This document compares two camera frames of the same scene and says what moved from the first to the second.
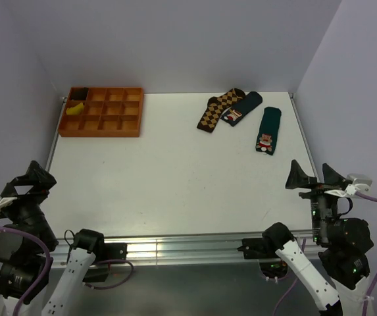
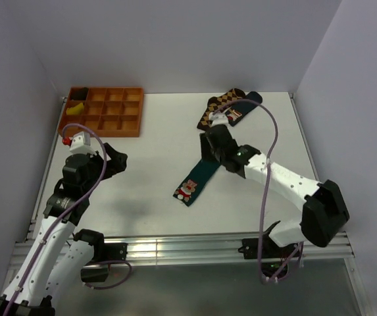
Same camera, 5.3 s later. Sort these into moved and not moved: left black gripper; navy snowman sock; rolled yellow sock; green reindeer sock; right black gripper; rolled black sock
Moved: right black gripper; left black gripper; green reindeer sock
Not moved: navy snowman sock; rolled yellow sock; rolled black sock
